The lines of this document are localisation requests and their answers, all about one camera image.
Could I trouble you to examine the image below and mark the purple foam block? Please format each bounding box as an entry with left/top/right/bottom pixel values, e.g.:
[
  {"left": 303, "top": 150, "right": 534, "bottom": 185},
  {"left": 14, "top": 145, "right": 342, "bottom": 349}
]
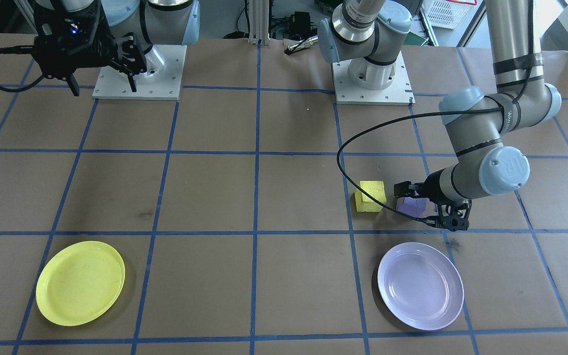
[{"left": 396, "top": 196, "right": 431, "bottom": 219}]

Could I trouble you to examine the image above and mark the yellow foam block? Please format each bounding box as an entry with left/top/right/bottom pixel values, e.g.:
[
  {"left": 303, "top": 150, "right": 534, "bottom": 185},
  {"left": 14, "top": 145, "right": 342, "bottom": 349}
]
[{"left": 355, "top": 180, "right": 387, "bottom": 213}]

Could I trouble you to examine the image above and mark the purple plastic plate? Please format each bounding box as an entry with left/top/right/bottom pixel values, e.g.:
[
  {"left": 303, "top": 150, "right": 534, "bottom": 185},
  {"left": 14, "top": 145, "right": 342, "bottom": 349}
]
[{"left": 377, "top": 242, "right": 464, "bottom": 331}]

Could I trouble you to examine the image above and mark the black electronics box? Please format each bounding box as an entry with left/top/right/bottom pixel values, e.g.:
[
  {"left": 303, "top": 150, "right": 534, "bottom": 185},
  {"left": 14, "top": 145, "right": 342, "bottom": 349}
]
[{"left": 290, "top": 11, "right": 313, "bottom": 31}]

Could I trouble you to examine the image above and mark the white plastic basket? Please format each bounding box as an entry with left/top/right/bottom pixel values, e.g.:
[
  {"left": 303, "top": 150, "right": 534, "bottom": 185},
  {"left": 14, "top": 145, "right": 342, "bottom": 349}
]
[{"left": 420, "top": 0, "right": 463, "bottom": 30}]

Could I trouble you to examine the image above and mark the yellow plastic plate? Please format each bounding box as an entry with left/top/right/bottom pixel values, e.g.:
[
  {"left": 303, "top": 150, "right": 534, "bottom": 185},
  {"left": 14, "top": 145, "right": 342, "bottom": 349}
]
[{"left": 35, "top": 241, "right": 126, "bottom": 327}]

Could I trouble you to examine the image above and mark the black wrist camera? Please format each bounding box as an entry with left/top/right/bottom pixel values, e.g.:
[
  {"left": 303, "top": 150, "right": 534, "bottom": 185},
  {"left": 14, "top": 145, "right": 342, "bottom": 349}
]
[{"left": 34, "top": 1, "right": 105, "bottom": 52}]

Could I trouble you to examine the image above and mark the white square base plate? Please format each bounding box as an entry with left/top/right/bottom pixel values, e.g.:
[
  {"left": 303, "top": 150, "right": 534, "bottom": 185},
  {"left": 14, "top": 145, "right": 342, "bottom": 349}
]
[
  {"left": 92, "top": 45, "right": 187, "bottom": 101},
  {"left": 330, "top": 51, "right": 415, "bottom": 106}
]

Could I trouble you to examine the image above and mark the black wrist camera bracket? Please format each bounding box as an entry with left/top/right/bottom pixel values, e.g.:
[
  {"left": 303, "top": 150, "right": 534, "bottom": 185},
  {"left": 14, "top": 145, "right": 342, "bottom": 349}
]
[{"left": 427, "top": 197, "right": 473, "bottom": 232}]

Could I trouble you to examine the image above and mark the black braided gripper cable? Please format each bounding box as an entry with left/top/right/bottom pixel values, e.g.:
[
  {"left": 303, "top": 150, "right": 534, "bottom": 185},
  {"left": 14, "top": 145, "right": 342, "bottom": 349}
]
[{"left": 336, "top": 49, "right": 536, "bottom": 226}]

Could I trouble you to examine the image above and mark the black velcro strap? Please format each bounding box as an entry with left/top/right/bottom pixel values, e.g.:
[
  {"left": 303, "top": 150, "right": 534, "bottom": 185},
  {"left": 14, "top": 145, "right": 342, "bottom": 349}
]
[
  {"left": 493, "top": 53, "right": 545, "bottom": 75},
  {"left": 500, "top": 96, "right": 520, "bottom": 135}
]

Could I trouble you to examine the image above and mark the silver cable connector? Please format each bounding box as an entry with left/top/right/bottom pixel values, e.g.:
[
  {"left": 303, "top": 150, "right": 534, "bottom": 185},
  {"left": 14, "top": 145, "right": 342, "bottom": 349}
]
[{"left": 285, "top": 35, "right": 320, "bottom": 55}]

